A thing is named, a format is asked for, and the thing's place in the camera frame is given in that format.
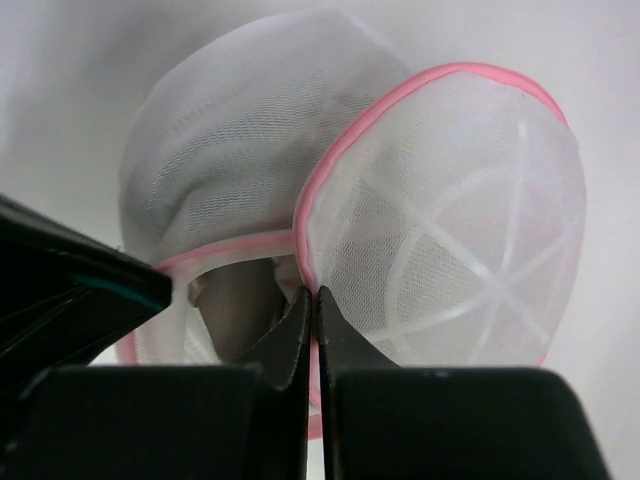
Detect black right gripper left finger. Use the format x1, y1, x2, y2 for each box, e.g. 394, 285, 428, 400
1, 288, 312, 479

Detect grey beige bra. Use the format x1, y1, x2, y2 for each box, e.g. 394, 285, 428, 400
189, 255, 302, 363

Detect white pink mesh laundry bag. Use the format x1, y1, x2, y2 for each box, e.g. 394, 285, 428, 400
117, 9, 587, 441

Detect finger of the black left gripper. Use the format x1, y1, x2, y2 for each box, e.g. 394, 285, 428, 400
1, 197, 172, 393

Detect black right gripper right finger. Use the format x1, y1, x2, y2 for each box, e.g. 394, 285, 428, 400
315, 288, 610, 479

